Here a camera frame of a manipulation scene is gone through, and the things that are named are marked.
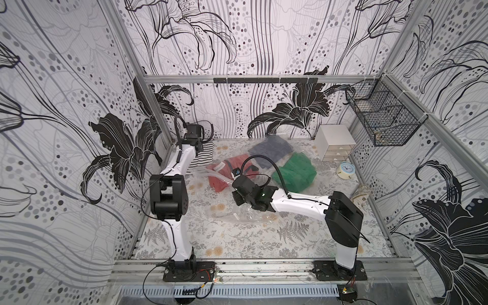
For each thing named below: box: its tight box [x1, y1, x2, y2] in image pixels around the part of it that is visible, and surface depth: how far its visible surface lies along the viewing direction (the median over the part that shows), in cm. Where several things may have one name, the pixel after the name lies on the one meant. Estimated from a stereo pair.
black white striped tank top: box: [186, 139, 214, 175], surface depth 113 cm
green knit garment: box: [271, 151, 317, 193], surface depth 101 cm
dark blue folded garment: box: [247, 135, 293, 169], surface depth 114 cm
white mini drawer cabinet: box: [314, 124, 357, 163], surface depth 106 cm
